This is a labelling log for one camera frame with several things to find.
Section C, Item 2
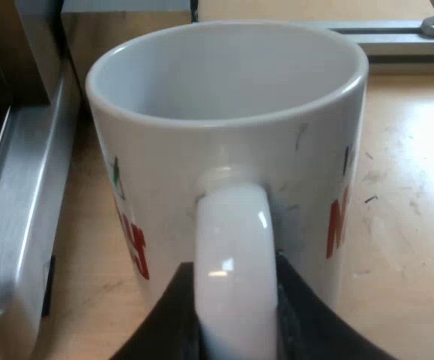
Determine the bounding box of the aluminium rail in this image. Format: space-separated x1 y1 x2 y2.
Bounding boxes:
327 18 434 74

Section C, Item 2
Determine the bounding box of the white mug with red print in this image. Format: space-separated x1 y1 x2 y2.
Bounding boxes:
85 20 370 360

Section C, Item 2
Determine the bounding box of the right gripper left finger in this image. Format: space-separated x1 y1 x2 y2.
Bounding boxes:
107 261 207 360

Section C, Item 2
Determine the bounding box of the steel espresso machine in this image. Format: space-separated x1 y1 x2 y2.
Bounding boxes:
0 0 86 360

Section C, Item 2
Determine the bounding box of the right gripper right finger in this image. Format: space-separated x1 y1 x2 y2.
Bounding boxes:
275 253 394 360

